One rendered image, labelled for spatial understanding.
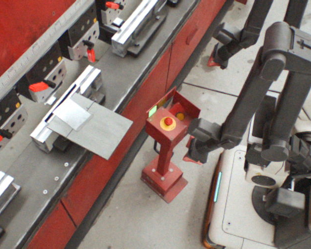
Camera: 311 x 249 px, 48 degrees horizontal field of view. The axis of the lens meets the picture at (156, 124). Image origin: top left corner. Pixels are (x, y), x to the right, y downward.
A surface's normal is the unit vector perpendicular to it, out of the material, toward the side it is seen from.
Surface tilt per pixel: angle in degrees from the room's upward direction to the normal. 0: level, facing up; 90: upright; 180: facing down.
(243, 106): 90
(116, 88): 0
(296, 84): 93
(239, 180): 0
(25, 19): 90
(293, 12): 91
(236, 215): 0
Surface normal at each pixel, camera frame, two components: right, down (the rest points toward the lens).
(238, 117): -0.32, 0.81
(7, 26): 0.88, 0.44
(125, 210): 0.06, -0.49
